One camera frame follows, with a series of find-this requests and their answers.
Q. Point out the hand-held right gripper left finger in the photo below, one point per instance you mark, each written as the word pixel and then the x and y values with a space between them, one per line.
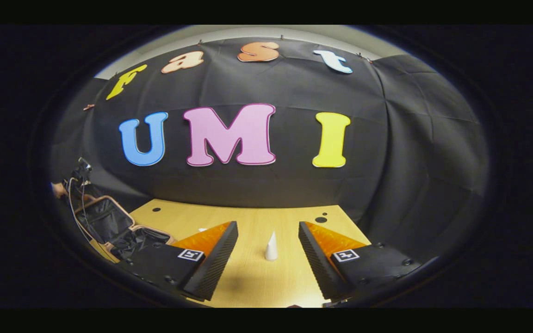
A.
pixel 211 266

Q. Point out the pink suitcase with black lining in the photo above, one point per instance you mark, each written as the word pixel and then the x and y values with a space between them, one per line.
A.
pixel 109 222

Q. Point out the black backdrop cloth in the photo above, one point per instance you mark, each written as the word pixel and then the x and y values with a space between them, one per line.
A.
pixel 271 180

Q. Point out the white cone-shaped tube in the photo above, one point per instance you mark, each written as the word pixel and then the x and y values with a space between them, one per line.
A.
pixel 271 249

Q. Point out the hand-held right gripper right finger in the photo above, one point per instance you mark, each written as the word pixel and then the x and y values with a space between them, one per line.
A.
pixel 319 266

